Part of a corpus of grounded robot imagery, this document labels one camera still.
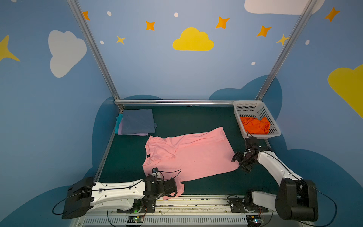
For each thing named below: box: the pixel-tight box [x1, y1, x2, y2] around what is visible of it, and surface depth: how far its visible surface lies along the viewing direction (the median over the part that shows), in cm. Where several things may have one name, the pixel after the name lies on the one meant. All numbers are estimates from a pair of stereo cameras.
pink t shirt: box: [142, 126, 240, 201], surface depth 98 cm
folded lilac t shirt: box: [117, 118, 149, 137], surface depth 103 cm
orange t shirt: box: [240, 116, 271, 135], surface depth 106 cm
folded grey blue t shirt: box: [121, 108, 158, 135], surface depth 106 cm
